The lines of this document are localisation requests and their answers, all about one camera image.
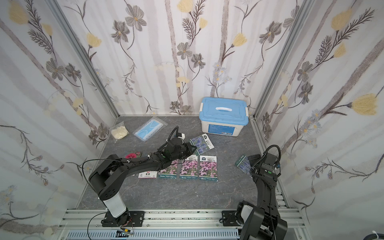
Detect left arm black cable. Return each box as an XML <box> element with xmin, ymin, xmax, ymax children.
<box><xmin>81</xmin><ymin>125</ymin><xmax>181</xmax><ymax>240</ymax></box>

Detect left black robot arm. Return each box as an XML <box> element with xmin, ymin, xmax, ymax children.
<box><xmin>88</xmin><ymin>139</ymin><xmax>197</xmax><ymax>228</ymax></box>

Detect lavender seed packet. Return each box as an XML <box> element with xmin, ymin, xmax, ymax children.
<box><xmin>235</xmin><ymin>155</ymin><xmax>252</xmax><ymax>177</ymax></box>
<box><xmin>190</xmin><ymin>134</ymin><xmax>215</xmax><ymax>156</ymax></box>

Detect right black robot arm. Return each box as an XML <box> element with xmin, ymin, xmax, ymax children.
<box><xmin>236</xmin><ymin>153</ymin><xmax>288</xmax><ymax>240</ymax></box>

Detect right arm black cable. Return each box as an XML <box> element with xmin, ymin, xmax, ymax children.
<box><xmin>253</xmin><ymin>144</ymin><xmax>283</xmax><ymax>240</ymax></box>

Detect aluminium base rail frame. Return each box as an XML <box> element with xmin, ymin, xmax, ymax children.
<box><xmin>58</xmin><ymin>208</ymin><xmax>310</xmax><ymax>240</ymax></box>

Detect white back-side seed packet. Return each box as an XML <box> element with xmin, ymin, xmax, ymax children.
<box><xmin>158</xmin><ymin>160</ymin><xmax>179</xmax><ymax>179</ymax></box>

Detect blue lidded storage box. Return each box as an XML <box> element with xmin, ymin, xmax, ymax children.
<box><xmin>199</xmin><ymin>97</ymin><xmax>249</xmax><ymax>137</ymax></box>

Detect bagged blue face masks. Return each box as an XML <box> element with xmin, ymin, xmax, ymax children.
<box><xmin>134</xmin><ymin>117</ymin><xmax>168</xmax><ymax>142</ymax></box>

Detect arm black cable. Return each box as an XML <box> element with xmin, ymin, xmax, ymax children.
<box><xmin>81</xmin><ymin>125</ymin><xmax>181</xmax><ymax>240</ymax></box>
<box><xmin>253</xmin><ymin>144</ymin><xmax>283</xmax><ymax>240</ymax></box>

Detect pink cosmos seed packet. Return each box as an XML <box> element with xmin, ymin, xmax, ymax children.
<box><xmin>199</xmin><ymin>156</ymin><xmax>218</xmax><ymax>182</ymax></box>
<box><xmin>180</xmin><ymin>155</ymin><xmax>199</xmax><ymax>180</ymax></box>

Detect hollyhock seed packet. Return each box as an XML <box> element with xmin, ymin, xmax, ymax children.
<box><xmin>125</xmin><ymin>152</ymin><xmax>142</xmax><ymax>159</ymax></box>
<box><xmin>138</xmin><ymin>171</ymin><xmax>158</xmax><ymax>179</ymax></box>

